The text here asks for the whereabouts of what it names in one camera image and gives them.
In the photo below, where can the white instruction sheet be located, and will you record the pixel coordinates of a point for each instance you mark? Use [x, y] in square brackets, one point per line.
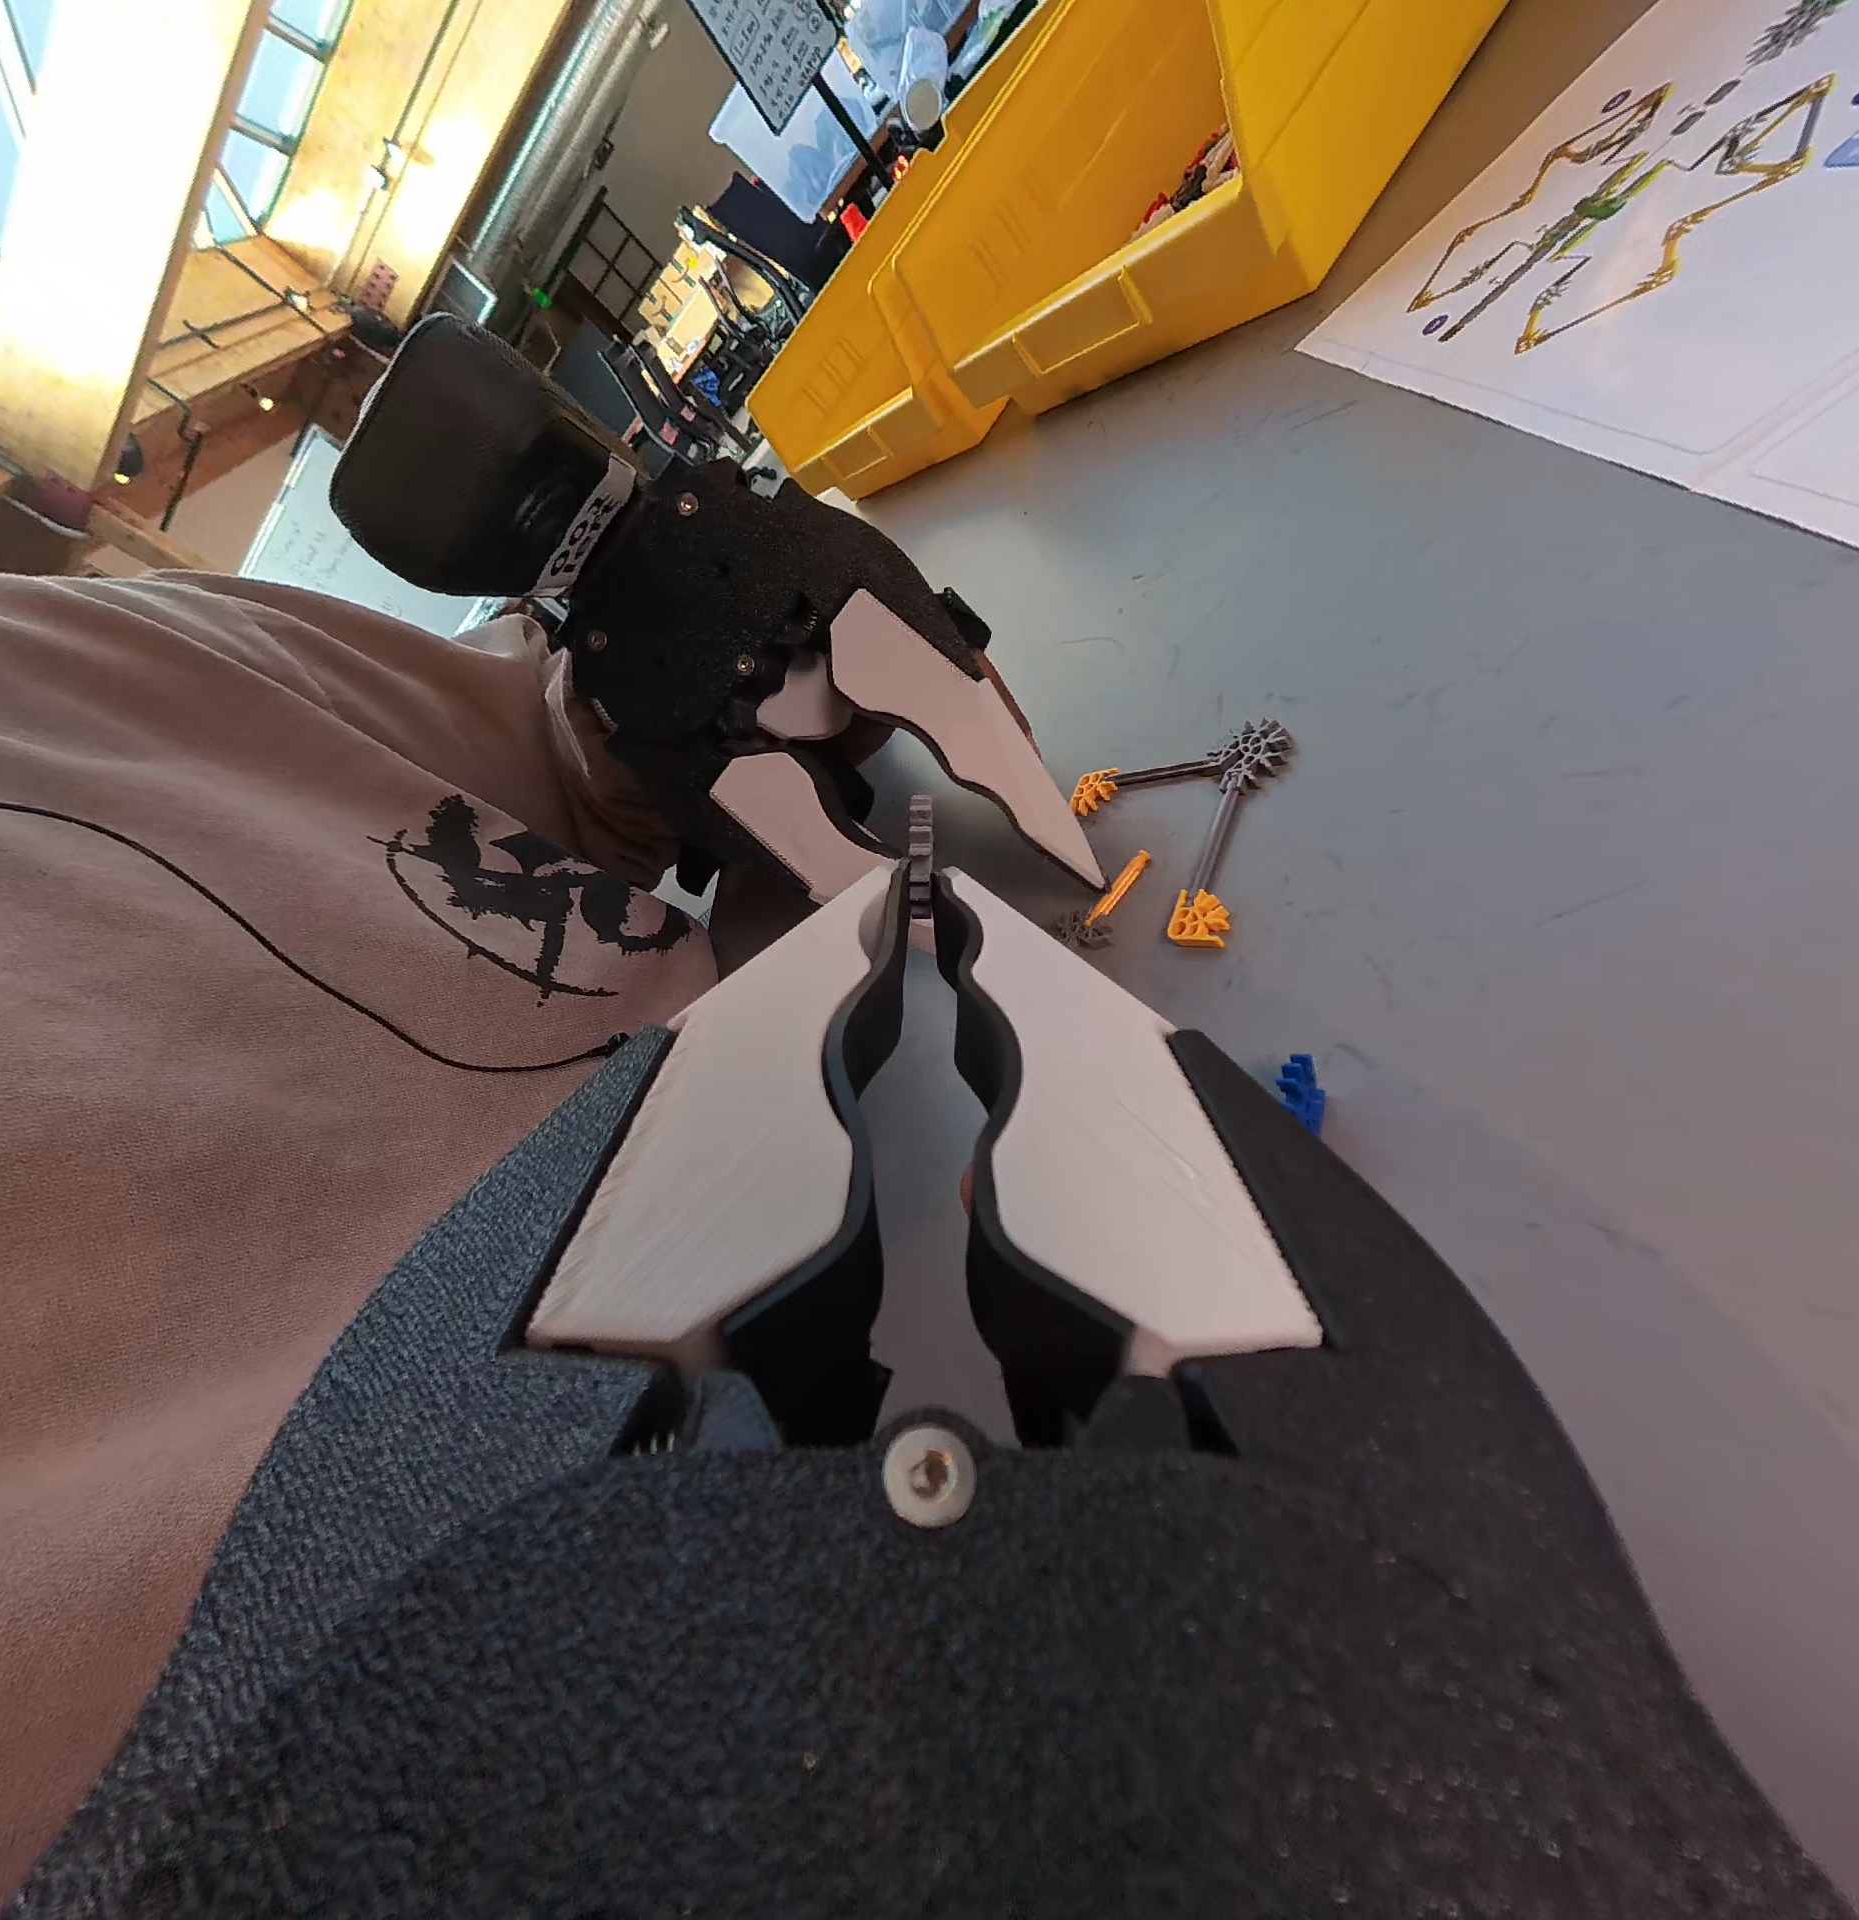
[1699, 326]

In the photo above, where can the person's left forearm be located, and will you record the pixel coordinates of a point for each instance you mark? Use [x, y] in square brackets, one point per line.
[534, 663]

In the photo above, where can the yellow parts bin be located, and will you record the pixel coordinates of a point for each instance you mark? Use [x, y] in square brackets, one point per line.
[840, 406]
[1323, 150]

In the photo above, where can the cluttered background desk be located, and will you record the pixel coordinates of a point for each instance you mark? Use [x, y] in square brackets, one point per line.
[930, 73]

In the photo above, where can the grey desk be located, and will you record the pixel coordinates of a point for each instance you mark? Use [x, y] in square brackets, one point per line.
[1546, 974]

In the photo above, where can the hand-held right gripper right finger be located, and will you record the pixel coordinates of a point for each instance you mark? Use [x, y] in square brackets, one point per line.
[1153, 1185]

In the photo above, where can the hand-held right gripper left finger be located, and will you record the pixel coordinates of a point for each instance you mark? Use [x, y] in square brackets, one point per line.
[704, 1185]

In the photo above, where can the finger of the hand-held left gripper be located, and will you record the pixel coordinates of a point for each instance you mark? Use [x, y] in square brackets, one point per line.
[961, 705]
[784, 819]

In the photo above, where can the orange toy rod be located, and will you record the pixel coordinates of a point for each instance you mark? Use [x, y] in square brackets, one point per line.
[1119, 884]

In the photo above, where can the black-framed sign board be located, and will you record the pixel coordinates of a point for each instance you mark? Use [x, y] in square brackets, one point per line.
[767, 52]

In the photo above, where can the blue toy connector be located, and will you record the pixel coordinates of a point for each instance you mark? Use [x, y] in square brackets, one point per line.
[1299, 1092]

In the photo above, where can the blue yellow toy rod model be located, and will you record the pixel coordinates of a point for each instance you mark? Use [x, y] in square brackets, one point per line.
[1299, 1092]

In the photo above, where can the pile of toy parts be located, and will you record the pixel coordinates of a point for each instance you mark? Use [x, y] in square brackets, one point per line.
[1188, 185]

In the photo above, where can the white whiteboard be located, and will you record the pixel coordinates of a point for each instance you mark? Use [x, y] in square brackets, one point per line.
[311, 522]

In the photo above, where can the grey toy rod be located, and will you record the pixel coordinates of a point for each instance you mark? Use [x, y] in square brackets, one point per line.
[1169, 773]
[1217, 843]

